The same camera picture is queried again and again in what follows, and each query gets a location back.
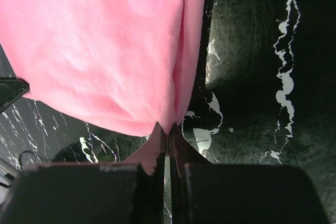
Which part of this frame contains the pink t shirt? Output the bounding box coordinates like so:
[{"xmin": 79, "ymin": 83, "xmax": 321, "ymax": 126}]
[{"xmin": 1, "ymin": 0, "xmax": 204, "ymax": 136}]

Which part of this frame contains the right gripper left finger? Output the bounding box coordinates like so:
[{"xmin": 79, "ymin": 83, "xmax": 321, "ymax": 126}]
[{"xmin": 1, "ymin": 124, "xmax": 166, "ymax": 223}]

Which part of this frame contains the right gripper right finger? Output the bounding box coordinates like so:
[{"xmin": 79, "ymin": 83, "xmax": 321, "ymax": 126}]
[{"xmin": 167, "ymin": 125, "xmax": 329, "ymax": 223}]

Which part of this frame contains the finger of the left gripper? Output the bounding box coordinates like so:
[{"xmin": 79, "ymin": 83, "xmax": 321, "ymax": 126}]
[{"xmin": 0, "ymin": 77, "xmax": 29, "ymax": 113}]

